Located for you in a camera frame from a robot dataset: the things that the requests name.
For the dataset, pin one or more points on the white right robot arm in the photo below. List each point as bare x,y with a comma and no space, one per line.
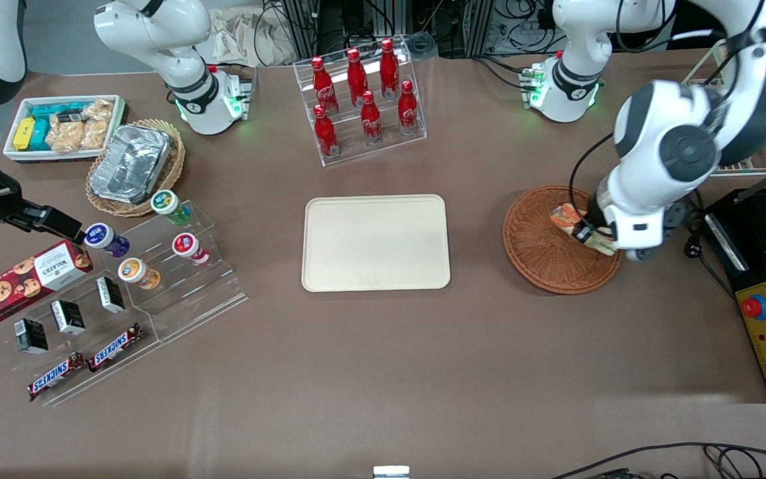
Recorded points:
157,30

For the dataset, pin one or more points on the Snickers chocolate bar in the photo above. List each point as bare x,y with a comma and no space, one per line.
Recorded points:
56,376
116,347

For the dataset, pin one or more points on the small white device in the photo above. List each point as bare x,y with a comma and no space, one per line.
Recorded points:
391,472

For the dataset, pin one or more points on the black sealing machine yellow panel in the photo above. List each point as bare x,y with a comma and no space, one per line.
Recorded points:
755,346

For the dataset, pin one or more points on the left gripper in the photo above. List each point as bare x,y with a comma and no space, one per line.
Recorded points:
597,207

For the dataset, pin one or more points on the yellow snack box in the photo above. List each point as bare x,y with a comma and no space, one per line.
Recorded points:
24,134

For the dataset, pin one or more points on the beige cloth bag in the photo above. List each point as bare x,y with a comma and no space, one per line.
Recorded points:
250,36

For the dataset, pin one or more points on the red emergency stop button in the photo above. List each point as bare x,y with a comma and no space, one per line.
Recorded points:
754,307

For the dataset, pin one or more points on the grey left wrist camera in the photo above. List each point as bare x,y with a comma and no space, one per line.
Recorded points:
641,255

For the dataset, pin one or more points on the green lid snack cup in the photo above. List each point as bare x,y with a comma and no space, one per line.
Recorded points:
169,205

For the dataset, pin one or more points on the orange snack cup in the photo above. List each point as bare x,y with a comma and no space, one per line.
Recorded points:
137,273

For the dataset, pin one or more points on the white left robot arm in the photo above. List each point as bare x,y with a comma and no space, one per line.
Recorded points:
655,113

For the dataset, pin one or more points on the clear acrylic stepped display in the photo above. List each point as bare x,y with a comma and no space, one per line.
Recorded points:
130,369
210,293

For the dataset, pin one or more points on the round brown wicker basket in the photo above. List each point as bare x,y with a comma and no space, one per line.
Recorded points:
542,259

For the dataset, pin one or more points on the blue lid snack cup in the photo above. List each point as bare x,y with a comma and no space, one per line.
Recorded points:
105,238

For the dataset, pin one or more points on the light wicker basket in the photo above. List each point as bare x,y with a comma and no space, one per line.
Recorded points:
173,166

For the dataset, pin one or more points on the black tape roll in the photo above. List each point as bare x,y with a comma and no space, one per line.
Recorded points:
423,45

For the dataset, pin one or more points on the triangle sandwich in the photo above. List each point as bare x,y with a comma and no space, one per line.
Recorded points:
566,217

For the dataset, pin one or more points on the aluminium foil container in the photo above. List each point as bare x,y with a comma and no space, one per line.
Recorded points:
130,163

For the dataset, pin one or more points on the clear bag of crackers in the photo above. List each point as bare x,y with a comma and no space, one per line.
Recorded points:
64,136
100,108
95,133

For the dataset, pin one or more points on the white plastic snack bin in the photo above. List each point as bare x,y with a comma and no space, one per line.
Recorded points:
10,154

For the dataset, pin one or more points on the red cola bottle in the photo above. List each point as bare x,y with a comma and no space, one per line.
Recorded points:
389,63
326,133
356,73
407,110
323,83
372,120

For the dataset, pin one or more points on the clear acrylic bottle rack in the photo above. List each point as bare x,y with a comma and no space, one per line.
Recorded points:
416,130

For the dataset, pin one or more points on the red Walkers cookie box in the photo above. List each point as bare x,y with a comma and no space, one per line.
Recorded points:
24,283

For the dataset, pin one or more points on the small black box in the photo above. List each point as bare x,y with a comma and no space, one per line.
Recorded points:
110,295
31,335
68,318

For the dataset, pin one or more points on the teal snack box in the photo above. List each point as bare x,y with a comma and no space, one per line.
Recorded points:
47,110
40,136

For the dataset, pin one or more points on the cream rectangular serving tray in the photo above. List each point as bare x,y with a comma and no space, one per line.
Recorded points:
376,243

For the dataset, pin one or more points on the red lid snack cup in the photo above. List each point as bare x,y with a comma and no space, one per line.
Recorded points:
189,247

